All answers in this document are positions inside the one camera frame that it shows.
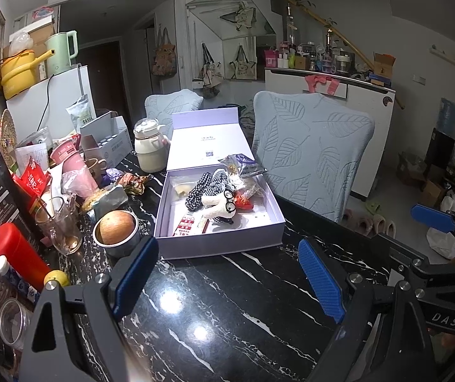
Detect beige mug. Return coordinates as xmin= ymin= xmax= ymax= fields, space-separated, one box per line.
xmin=85 ymin=157 xmax=107 ymax=180

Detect gold brown candy packet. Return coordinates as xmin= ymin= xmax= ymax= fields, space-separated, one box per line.
xmin=117 ymin=172 xmax=152 ymax=195

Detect lavender gift box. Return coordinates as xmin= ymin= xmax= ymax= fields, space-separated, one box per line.
xmin=153 ymin=106 xmax=286 ymax=260

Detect red canister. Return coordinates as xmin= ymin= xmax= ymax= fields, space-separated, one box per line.
xmin=0 ymin=223 xmax=51 ymax=290

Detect white capped bottle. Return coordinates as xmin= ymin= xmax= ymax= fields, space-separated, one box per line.
xmin=0 ymin=255 xmax=37 ymax=299

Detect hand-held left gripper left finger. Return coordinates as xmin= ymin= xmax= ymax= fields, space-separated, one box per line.
xmin=18 ymin=237 xmax=160 ymax=382

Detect brown cardboard box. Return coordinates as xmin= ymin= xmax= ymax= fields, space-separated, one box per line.
xmin=373 ymin=53 xmax=396 ymax=80

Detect yellow pot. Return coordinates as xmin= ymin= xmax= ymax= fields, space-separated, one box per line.
xmin=0 ymin=49 xmax=57 ymax=100

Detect silver yellow snack packet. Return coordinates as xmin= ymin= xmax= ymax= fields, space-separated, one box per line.
xmin=82 ymin=186 xmax=129 ymax=221

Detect pink cloth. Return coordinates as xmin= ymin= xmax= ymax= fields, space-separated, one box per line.
xmin=305 ymin=74 xmax=341 ymax=96

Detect metal bowl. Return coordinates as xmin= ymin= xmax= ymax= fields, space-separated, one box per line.
xmin=93 ymin=210 xmax=140 ymax=258

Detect silver purple snack bag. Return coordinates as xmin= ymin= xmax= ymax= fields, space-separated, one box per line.
xmin=217 ymin=153 xmax=268 ymax=180

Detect clear zip bag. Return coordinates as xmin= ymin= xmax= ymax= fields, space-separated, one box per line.
xmin=170 ymin=181 xmax=196 ymax=203

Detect red paper packet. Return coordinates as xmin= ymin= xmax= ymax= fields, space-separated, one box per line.
xmin=12 ymin=157 xmax=51 ymax=208

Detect yellow lemon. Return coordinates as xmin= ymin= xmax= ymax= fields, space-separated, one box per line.
xmin=44 ymin=271 xmax=71 ymax=288

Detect white cabinet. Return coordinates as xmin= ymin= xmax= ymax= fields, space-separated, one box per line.
xmin=264 ymin=67 xmax=396 ymax=200

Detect blue water jug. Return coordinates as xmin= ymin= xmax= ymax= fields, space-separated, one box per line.
xmin=438 ymin=97 xmax=455 ymax=136

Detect chair with leaf cover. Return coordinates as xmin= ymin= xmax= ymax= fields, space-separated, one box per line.
xmin=145 ymin=88 xmax=204 ymax=130
xmin=251 ymin=91 xmax=375 ymax=223

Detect purple wrapper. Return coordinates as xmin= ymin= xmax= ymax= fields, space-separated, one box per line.
xmin=104 ymin=167 xmax=124 ymax=187

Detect clear plastic jar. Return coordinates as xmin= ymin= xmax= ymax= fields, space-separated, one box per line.
xmin=0 ymin=298 xmax=33 ymax=345

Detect white cardboard box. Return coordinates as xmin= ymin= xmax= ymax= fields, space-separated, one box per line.
xmin=79 ymin=111 xmax=133 ymax=168

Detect green white pouch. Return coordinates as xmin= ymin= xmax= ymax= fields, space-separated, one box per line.
xmin=65 ymin=95 xmax=96 ymax=134

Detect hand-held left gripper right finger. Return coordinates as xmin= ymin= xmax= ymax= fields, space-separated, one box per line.
xmin=298 ymin=238 xmax=437 ymax=382

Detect beige slippers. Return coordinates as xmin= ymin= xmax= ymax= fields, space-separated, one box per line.
xmin=343 ymin=203 xmax=397 ymax=239

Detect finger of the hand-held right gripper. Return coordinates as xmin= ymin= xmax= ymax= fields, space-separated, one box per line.
xmin=373 ymin=234 xmax=432 ymax=276
xmin=410 ymin=204 xmax=455 ymax=234

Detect green electric kettle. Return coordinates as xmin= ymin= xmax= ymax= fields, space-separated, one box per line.
xmin=44 ymin=30 xmax=80 ymax=77

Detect round orange fruit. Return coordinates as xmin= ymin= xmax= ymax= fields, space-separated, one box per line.
xmin=98 ymin=211 xmax=136 ymax=245

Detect tall glass bottle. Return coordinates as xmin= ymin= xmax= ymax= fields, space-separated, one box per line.
xmin=286 ymin=3 xmax=296 ymax=46

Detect woven round plate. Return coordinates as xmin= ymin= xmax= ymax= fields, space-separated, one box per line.
xmin=0 ymin=109 xmax=18 ymax=168

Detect white refrigerator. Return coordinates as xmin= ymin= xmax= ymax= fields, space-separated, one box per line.
xmin=5 ymin=64 xmax=93 ymax=144

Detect white plastic bag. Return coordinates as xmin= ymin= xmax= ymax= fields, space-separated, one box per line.
xmin=426 ymin=195 xmax=455 ymax=260

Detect red white packet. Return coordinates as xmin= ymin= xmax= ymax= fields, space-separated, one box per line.
xmin=174 ymin=215 xmax=208 ymax=237

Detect brown tote bag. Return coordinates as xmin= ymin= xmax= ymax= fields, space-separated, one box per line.
xmin=152 ymin=28 xmax=178 ymax=77

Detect pink cups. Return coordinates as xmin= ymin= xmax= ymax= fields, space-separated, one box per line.
xmin=50 ymin=139 xmax=97 ymax=197

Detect beige tote bag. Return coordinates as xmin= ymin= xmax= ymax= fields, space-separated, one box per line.
xmin=197 ymin=43 xmax=226 ymax=88
xmin=228 ymin=46 xmax=258 ymax=82

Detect red snack packet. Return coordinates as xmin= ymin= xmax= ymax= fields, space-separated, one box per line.
xmin=233 ymin=191 xmax=258 ymax=211

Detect glass pitcher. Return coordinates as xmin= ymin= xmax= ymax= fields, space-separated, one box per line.
xmin=34 ymin=197 xmax=84 ymax=255

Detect plush doll with glasses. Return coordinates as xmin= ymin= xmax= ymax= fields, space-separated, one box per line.
xmin=185 ymin=169 xmax=241 ymax=229

